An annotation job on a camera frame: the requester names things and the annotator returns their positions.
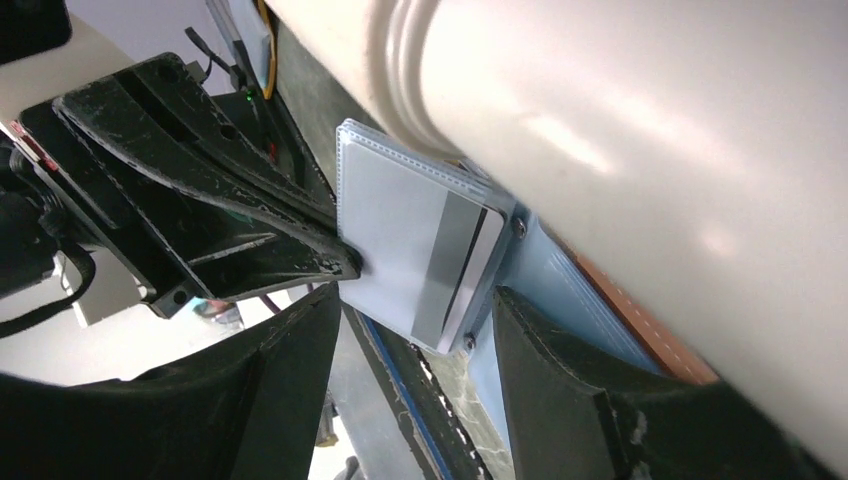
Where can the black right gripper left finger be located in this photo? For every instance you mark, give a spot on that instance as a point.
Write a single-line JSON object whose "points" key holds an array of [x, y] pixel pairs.
{"points": [[247, 407]]}

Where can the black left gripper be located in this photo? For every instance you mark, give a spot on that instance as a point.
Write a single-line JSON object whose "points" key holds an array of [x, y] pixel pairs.
{"points": [[240, 229]]}

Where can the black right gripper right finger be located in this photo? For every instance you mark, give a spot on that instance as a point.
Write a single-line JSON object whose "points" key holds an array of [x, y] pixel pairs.
{"points": [[576, 412]]}

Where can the white PVC pipe frame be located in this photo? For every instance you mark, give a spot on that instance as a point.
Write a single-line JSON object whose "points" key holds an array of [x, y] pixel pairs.
{"points": [[695, 151]]}

